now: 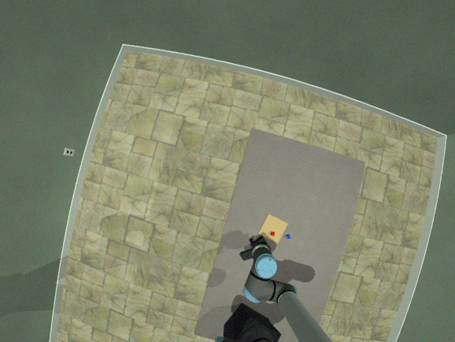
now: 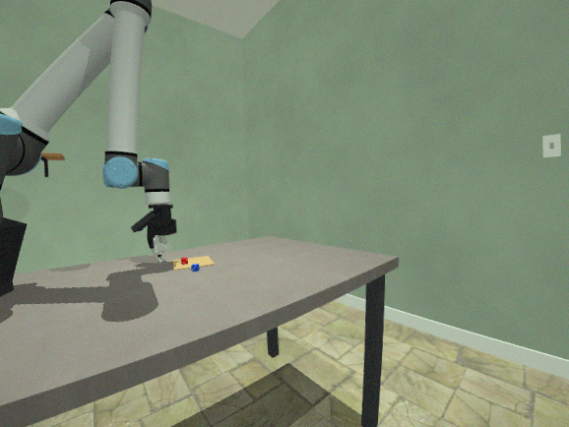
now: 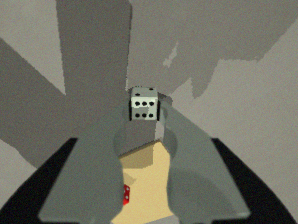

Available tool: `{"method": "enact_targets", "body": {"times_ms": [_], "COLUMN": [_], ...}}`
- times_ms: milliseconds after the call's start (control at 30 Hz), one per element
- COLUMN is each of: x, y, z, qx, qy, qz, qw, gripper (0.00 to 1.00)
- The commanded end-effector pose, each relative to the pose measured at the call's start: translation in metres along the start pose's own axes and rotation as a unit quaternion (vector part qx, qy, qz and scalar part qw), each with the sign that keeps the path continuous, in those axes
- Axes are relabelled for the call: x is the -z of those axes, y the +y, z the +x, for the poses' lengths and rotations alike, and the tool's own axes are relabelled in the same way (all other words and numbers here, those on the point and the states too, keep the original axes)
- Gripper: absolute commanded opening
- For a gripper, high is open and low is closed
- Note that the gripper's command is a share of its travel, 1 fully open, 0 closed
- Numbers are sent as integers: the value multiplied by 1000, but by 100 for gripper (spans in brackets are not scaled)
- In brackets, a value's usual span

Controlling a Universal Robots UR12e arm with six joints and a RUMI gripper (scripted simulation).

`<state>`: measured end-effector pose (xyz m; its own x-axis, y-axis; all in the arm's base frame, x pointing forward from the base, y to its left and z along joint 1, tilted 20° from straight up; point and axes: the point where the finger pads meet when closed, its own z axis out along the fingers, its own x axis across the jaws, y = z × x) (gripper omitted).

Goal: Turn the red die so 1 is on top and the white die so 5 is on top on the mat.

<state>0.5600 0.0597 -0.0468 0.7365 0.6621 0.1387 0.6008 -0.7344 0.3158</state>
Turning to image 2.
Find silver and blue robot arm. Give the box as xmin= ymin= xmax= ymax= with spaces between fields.
xmin=0 ymin=0 xmax=170 ymax=205

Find tan flat mat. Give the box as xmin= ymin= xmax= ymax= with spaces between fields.
xmin=172 ymin=256 xmax=215 ymax=271

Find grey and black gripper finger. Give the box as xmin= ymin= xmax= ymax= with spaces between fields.
xmin=147 ymin=228 xmax=166 ymax=263
xmin=158 ymin=235 xmax=172 ymax=257

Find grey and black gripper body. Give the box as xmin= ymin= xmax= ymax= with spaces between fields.
xmin=148 ymin=204 xmax=177 ymax=236

